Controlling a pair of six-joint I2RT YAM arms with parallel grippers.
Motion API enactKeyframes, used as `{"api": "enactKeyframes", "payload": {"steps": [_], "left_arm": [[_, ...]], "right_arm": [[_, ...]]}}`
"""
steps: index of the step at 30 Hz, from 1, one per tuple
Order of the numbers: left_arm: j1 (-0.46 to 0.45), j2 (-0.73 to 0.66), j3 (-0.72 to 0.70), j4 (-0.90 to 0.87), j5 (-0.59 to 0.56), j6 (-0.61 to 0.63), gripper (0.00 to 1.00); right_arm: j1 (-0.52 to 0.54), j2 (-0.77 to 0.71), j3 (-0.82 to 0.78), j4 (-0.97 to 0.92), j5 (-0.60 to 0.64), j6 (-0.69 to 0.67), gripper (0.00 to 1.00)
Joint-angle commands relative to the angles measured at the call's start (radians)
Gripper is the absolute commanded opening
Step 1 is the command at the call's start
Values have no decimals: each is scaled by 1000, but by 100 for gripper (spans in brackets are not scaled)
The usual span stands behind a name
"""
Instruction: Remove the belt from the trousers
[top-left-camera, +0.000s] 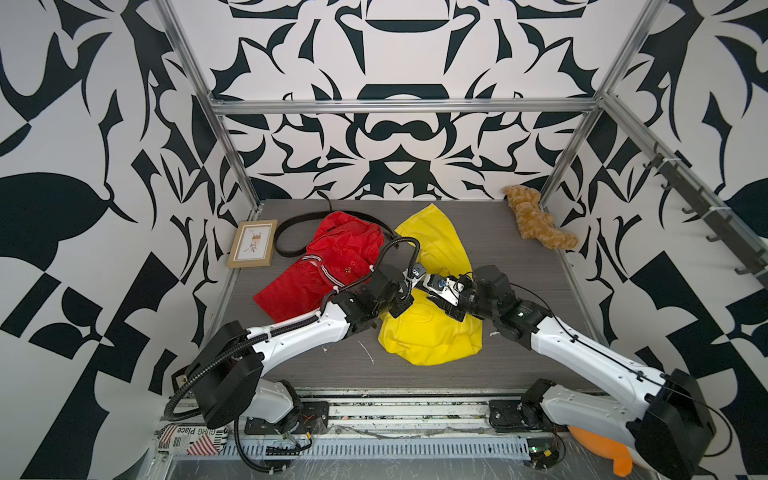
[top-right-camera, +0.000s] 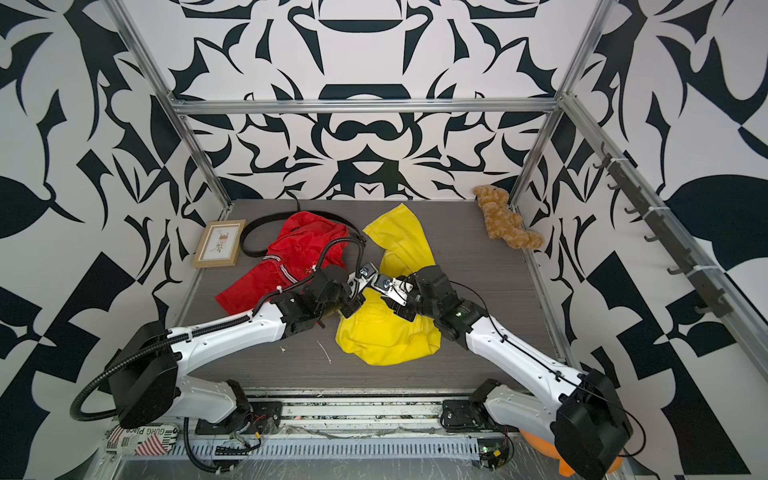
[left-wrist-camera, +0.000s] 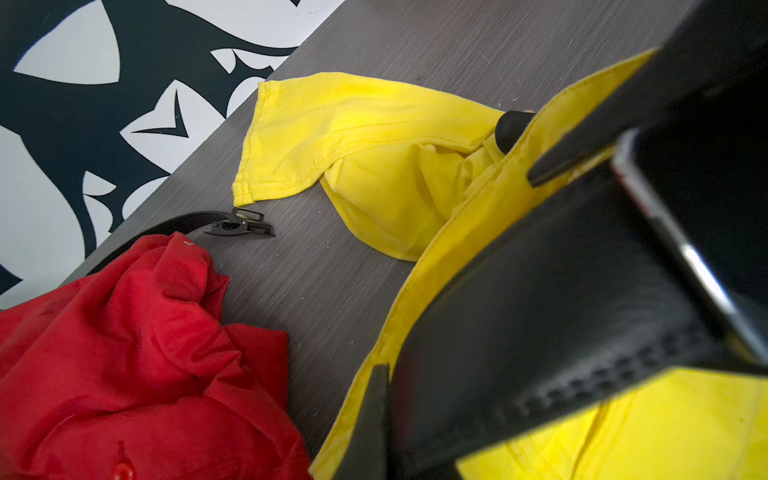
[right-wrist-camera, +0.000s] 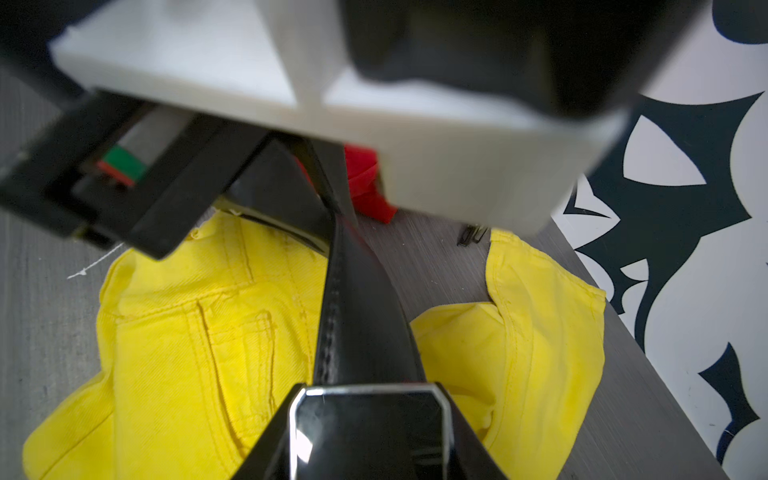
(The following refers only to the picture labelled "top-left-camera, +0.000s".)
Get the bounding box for yellow trousers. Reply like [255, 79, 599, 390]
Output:
[378, 204, 483, 366]

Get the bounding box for black leather belt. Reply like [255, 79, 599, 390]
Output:
[273, 209, 397, 259]

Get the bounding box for red trousers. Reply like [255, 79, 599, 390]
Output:
[253, 212, 387, 323]

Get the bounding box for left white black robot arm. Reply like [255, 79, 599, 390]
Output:
[186, 264, 426, 429]

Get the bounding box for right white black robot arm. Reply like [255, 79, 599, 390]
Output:
[414, 266, 716, 479]

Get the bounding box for brown teddy bear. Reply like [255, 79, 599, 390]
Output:
[503, 185, 579, 251]

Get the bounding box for wooden framed picture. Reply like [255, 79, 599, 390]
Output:
[227, 220, 278, 269]

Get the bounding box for small green circuit board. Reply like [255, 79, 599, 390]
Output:
[526, 439, 560, 470]

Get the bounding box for orange shark plush toy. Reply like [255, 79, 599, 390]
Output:
[568, 426, 634, 478]

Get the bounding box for red white printed box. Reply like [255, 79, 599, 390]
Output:
[157, 424, 229, 456]

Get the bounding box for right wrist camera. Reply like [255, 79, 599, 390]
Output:
[416, 273, 464, 299]

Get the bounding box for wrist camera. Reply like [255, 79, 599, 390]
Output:
[405, 263, 427, 289]
[416, 273, 464, 299]

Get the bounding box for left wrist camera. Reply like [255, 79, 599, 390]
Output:
[405, 263, 427, 289]

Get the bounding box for left black corrugated cable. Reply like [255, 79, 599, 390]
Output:
[163, 236, 422, 475]

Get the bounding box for white cable duct strip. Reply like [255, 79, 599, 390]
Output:
[230, 436, 532, 461]

